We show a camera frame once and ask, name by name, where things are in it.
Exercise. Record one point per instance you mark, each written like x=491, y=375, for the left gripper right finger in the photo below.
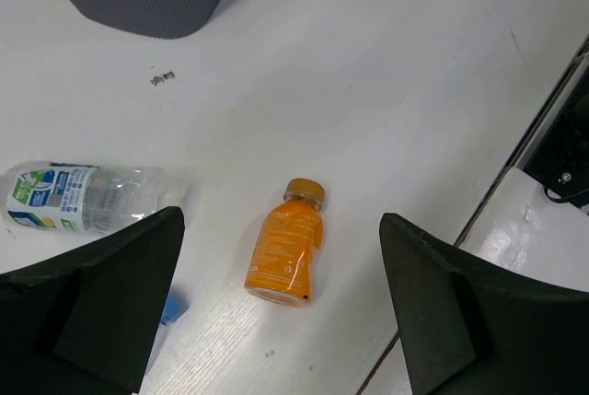
x=468, y=326

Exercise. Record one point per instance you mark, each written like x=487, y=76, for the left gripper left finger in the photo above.
x=85, y=321

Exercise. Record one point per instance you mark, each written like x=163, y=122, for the crushed blue cap bottle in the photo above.
x=173, y=309

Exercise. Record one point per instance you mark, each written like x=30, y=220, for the green white label bottle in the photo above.
x=85, y=198

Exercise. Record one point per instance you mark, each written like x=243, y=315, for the orange juice bottle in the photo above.
x=290, y=238

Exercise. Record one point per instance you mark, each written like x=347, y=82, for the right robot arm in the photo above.
x=568, y=184

